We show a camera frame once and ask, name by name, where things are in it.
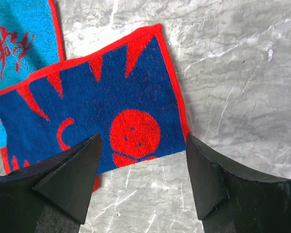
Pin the red blue patterned cloth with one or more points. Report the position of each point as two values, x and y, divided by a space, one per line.
127 92

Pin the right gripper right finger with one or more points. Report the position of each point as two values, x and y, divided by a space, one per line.
232 198

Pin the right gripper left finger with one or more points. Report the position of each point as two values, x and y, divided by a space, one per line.
51 196

